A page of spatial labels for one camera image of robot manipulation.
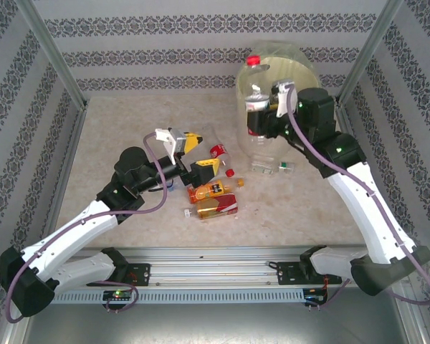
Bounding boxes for red white label bottle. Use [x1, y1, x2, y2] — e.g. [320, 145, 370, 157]
[244, 55, 272, 121]

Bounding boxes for orange juice bottle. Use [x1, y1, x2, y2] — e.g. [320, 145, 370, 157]
[186, 178, 245, 204]

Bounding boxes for red cola label bottle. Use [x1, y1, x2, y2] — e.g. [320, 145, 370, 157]
[209, 143, 236, 178]

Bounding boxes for gold red label bottle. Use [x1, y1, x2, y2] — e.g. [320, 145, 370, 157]
[183, 193, 239, 220]

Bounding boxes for wide clear plastic bottle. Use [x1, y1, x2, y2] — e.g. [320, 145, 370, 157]
[249, 143, 276, 177]

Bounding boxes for cream plastic bin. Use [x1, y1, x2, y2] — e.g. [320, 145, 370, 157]
[235, 53, 323, 166]

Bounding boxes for aluminium right side rail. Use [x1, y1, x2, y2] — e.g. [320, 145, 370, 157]
[335, 102, 406, 262]

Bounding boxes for aluminium left side rail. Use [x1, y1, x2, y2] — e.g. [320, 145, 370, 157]
[34, 102, 90, 261]

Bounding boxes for aluminium right frame post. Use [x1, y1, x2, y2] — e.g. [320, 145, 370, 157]
[337, 0, 405, 105]

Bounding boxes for aluminium frame post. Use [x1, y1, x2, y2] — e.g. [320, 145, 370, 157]
[337, 0, 405, 105]
[14, 0, 90, 110]

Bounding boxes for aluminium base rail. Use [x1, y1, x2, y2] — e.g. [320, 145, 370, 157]
[19, 245, 408, 290]

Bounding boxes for grey slotted cable duct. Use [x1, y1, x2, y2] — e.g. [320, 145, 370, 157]
[34, 288, 329, 305]

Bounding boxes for aluminium left frame post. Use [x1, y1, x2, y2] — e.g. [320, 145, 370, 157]
[14, 0, 90, 110]

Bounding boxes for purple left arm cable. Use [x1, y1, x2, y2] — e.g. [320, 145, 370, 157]
[5, 131, 169, 323]

